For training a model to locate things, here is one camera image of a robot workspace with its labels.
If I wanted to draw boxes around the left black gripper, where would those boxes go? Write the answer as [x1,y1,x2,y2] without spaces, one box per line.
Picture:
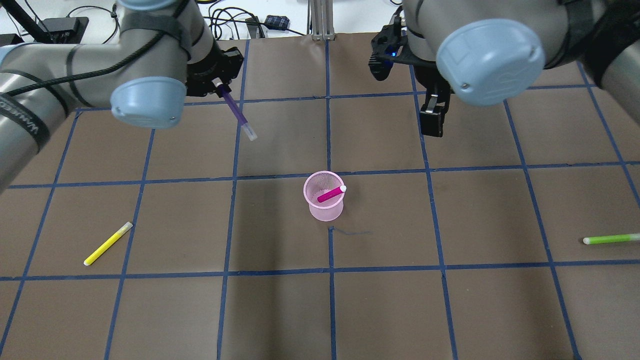
[186,43,244,98]

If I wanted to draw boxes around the aluminium frame post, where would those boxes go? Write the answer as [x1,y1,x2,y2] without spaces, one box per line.
[307,0,336,41]

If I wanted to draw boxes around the pink pen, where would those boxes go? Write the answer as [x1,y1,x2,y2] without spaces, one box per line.
[317,185,347,203]

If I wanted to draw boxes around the black power adapter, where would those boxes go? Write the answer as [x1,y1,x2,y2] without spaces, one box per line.
[263,14,291,31]

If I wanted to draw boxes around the black cables on desk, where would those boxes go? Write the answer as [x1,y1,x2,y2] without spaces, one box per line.
[200,0,306,41]

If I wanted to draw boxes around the pink mesh cup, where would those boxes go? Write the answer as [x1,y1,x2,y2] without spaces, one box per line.
[302,170,347,223]

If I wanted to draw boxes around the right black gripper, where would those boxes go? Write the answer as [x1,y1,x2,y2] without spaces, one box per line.
[407,35,451,138]

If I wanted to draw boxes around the purple pen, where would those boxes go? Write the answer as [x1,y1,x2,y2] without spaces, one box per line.
[212,77,258,141]

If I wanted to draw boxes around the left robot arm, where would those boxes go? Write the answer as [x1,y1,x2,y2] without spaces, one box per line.
[1,0,244,191]

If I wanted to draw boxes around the green highlighter pen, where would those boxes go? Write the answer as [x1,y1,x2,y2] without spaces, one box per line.
[582,233,640,245]

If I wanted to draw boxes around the black monitor stand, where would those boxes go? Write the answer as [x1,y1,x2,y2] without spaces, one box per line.
[0,0,90,43]

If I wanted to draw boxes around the yellow highlighter pen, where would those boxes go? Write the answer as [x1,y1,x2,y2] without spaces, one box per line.
[82,221,134,267]

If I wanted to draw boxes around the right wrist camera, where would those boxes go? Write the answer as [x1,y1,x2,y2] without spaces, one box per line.
[368,13,413,82]

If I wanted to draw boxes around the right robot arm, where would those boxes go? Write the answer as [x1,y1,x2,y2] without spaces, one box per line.
[402,0,640,122]

